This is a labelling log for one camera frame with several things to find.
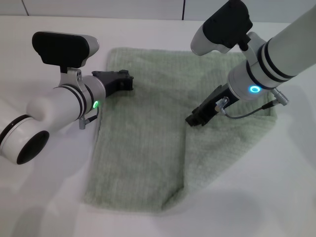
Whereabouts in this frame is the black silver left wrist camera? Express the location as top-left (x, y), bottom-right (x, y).
top-left (32, 31), bottom-right (100, 74)

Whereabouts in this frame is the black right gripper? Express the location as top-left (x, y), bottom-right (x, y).
top-left (185, 84), bottom-right (239, 127)

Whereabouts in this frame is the left arm grey connector cable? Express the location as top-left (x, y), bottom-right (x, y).
top-left (78, 106), bottom-right (100, 130)

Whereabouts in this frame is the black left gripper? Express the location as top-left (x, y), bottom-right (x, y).
top-left (91, 69), bottom-right (135, 97)

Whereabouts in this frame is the right arm grey connector cable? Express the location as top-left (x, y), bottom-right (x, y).
top-left (214, 88), bottom-right (290, 119)

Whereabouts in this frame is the light green ribbed towel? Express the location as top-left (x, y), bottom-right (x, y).
top-left (82, 47), bottom-right (277, 212)

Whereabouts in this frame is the arm grey connector cable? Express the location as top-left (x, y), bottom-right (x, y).
top-left (78, 106), bottom-right (100, 130)
top-left (214, 88), bottom-right (290, 119)

